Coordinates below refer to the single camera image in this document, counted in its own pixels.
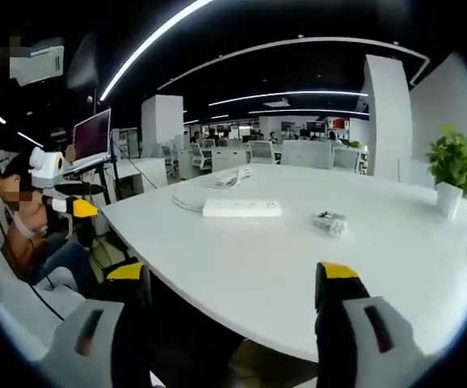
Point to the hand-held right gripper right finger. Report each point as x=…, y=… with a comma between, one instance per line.
x=338, y=323

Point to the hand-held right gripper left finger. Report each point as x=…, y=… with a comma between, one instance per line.
x=132, y=331

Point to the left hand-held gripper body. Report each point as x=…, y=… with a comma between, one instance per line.
x=43, y=165

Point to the white power strip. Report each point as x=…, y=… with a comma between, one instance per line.
x=239, y=208

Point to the white desk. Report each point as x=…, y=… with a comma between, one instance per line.
x=257, y=250

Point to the long white ceiling light strip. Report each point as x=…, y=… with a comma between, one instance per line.
x=144, y=44

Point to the white desk partition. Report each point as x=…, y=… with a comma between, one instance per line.
x=307, y=153

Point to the black monitor stand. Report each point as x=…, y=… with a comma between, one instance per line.
x=106, y=184

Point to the white framed monitor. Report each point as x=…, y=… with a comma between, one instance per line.
x=92, y=137

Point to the white side cabinet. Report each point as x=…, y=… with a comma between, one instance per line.
x=140, y=178

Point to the person's body brown jacket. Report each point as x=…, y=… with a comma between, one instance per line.
x=19, y=250

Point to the white ceiling air conditioner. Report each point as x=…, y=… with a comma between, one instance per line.
x=45, y=60

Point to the grey office chair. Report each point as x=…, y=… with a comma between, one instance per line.
x=11, y=307

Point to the green potted plant white pot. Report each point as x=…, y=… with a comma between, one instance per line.
x=453, y=161

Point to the red wall display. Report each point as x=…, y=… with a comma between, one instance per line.
x=337, y=123

